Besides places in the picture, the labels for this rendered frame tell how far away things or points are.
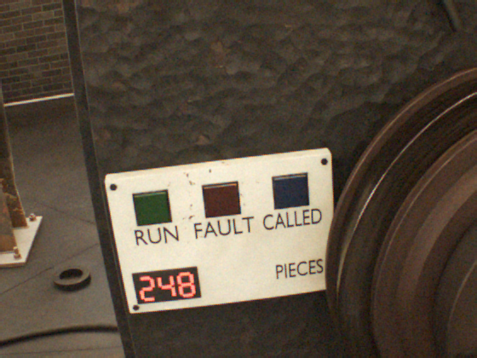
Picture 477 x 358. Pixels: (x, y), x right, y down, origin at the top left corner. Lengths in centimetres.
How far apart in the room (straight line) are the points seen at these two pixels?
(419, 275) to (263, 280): 23
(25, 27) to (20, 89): 65
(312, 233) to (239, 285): 11
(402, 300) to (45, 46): 636
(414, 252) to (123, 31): 39
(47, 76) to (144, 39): 622
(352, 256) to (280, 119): 19
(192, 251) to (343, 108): 24
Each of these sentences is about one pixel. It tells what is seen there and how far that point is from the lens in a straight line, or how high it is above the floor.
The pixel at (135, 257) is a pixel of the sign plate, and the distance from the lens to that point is 83.
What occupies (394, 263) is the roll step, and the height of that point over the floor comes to 117.
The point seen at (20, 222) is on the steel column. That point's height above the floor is 7.
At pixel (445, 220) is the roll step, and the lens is 68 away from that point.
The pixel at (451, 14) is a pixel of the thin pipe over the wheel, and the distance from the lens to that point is 80.
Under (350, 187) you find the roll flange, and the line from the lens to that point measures 74.
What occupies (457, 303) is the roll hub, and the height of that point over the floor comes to 115.
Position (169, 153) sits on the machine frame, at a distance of 80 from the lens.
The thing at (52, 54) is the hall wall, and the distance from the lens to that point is 692.
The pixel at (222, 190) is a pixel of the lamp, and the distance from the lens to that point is 79.
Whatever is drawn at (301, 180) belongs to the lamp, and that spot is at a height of 121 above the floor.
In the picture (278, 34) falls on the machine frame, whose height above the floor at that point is 138.
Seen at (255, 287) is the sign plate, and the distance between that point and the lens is 86.
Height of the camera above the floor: 151
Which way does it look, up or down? 21 degrees down
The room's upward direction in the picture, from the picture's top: 6 degrees counter-clockwise
